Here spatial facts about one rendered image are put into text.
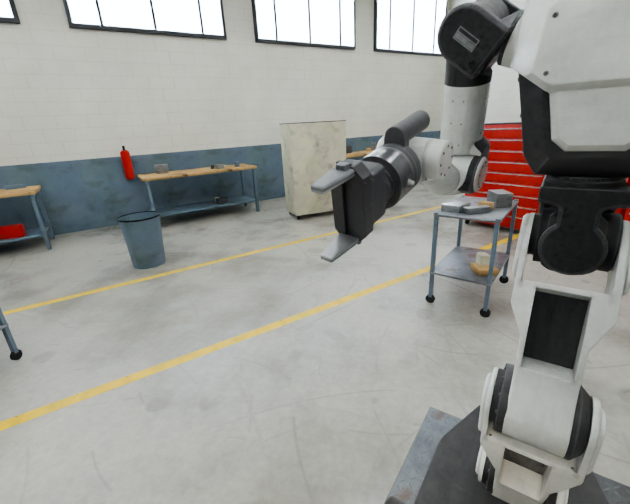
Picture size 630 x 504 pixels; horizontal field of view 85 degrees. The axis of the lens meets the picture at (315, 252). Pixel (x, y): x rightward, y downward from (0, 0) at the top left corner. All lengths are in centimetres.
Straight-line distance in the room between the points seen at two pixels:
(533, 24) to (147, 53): 702
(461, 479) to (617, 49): 110
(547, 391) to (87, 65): 720
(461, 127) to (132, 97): 678
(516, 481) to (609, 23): 93
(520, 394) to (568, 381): 8
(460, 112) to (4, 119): 694
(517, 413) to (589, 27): 65
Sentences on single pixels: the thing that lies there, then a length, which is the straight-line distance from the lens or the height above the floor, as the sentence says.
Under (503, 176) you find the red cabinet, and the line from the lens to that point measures 545.
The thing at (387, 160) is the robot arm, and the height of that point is 152.
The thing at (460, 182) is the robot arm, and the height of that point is 144.
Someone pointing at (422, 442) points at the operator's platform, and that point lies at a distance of 158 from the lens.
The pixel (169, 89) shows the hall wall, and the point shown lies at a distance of 743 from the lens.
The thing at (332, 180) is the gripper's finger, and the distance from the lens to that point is 43.
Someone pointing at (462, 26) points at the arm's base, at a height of 172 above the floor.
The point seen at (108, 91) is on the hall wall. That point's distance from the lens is 729.
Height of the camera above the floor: 157
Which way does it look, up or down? 20 degrees down
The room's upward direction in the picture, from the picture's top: 3 degrees counter-clockwise
